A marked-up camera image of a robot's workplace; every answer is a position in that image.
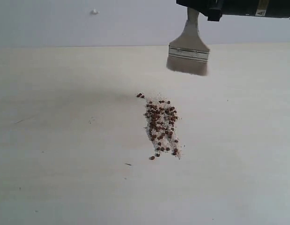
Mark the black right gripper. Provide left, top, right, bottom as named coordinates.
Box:
left=176, top=0, right=257, bottom=21

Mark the white wide paint brush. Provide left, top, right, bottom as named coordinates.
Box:
left=166, top=8, right=210, bottom=76

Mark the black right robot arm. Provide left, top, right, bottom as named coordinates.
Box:
left=176, top=0, right=290, bottom=22

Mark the pile of white grains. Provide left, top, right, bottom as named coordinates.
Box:
left=136, top=92, right=182, bottom=160

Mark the white wall knob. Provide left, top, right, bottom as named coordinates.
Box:
left=90, top=9, right=99, bottom=15

